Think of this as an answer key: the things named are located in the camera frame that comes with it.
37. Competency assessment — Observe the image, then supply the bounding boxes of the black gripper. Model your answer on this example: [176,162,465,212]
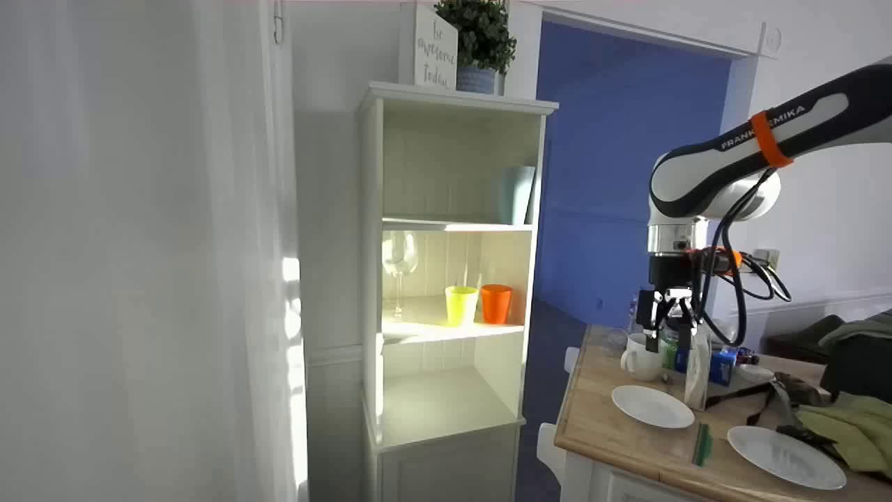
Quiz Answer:
[635,248,704,354]

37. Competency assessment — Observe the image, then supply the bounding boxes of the orange plastic cup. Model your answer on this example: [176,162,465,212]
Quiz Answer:
[477,280,516,325]

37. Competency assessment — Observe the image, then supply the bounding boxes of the yellow plastic cup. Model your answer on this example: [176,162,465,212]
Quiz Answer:
[443,283,482,329]

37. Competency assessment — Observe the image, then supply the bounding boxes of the white open shelf cabinet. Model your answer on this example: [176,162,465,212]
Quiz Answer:
[357,77,562,502]

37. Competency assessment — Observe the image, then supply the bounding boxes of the clear plastic water bottle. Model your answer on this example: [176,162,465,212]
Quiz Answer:
[661,304,697,375]

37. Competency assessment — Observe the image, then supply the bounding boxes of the white ceramic mug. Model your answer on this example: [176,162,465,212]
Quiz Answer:
[619,331,666,381]

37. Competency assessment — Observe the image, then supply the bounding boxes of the clear plastic container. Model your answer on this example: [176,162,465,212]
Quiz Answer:
[683,322,718,411]

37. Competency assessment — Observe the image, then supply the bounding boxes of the blue packet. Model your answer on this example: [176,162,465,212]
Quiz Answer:
[708,342,747,388]

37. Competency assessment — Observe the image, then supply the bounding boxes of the white round plate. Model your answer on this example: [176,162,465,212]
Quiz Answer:
[609,381,697,431]
[725,423,850,494]

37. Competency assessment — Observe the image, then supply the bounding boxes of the black tongs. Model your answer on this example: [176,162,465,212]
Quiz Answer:
[705,378,776,411]

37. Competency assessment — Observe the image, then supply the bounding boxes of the black slotted spatula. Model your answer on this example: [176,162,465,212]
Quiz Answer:
[741,370,814,431]

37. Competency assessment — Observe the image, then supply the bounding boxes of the dark olive cloth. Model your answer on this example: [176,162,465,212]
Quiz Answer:
[773,367,831,410]

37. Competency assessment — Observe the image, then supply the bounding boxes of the wooden table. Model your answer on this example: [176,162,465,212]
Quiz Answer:
[537,342,673,502]

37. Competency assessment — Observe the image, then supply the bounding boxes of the dark bag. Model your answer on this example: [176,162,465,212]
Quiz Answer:
[821,310,892,405]

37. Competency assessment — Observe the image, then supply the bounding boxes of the light green dish cloth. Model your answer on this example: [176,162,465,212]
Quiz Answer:
[794,388,892,478]

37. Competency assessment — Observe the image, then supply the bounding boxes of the clear wine glass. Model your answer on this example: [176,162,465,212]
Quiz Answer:
[380,229,421,322]

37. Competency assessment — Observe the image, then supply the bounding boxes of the green potted plant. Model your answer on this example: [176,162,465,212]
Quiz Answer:
[432,0,520,96]

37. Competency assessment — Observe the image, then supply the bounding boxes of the white lettered sign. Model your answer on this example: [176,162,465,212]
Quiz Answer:
[410,0,464,92]

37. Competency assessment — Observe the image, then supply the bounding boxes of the white sheer curtain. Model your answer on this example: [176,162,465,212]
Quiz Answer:
[0,0,312,502]

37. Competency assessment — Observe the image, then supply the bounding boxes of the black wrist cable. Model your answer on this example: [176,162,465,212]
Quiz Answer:
[695,163,794,349]

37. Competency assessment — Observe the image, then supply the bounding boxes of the white wall outlet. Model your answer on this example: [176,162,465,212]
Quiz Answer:
[751,246,785,273]

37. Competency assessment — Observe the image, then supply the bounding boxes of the orange arm strap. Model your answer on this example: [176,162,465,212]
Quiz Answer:
[751,109,794,169]

